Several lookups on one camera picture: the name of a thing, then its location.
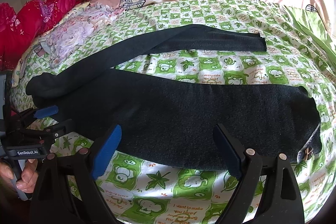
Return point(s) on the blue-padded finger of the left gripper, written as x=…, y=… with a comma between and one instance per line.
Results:
x=46, y=112

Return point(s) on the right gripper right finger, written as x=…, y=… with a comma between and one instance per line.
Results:
x=280, y=200

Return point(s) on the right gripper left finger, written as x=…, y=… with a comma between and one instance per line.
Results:
x=66, y=189

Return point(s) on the black pants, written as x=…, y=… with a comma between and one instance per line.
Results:
x=171, y=122

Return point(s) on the person's left hand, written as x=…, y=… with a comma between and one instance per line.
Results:
x=28, y=179

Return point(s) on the green white patterned bedsheet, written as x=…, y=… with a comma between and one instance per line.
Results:
x=141, y=191

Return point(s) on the lilac floral folded cloth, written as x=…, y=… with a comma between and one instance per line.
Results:
x=75, y=29

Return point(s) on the red floral quilt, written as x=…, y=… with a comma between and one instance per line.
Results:
x=19, y=29

